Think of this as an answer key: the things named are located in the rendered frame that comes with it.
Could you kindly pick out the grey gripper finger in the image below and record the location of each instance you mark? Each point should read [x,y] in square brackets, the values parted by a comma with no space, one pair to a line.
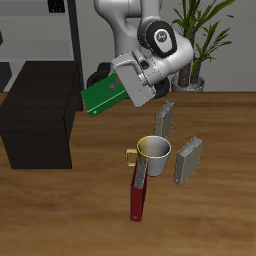
[114,86]

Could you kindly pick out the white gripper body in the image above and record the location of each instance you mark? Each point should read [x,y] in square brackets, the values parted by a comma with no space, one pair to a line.
[133,81]

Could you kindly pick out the green book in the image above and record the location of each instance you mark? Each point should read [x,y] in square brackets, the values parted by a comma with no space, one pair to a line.
[101,96]

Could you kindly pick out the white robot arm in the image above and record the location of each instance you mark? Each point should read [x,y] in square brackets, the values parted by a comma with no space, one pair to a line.
[128,23]

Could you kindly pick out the small grey book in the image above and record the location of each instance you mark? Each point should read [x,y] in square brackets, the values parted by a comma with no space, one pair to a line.
[164,120]

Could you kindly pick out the grey background shelf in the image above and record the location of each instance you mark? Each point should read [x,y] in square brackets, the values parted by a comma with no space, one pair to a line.
[36,30]

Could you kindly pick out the large grey book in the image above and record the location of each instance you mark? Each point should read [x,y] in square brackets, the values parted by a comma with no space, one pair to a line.
[188,161]

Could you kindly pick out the black books on shelf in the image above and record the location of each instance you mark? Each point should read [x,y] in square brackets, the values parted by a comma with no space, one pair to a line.
[56,5]

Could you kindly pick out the red book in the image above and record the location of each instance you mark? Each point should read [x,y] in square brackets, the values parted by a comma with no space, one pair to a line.
[138,196]

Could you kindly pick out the pot plant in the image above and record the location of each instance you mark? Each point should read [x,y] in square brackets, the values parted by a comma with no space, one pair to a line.
[191,40]

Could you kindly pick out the dark brown desk caddy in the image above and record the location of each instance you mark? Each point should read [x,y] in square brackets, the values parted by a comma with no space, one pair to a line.
[36,113]

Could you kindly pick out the yellow and white mug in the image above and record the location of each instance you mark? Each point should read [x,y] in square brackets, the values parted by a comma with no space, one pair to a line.
[156,161]

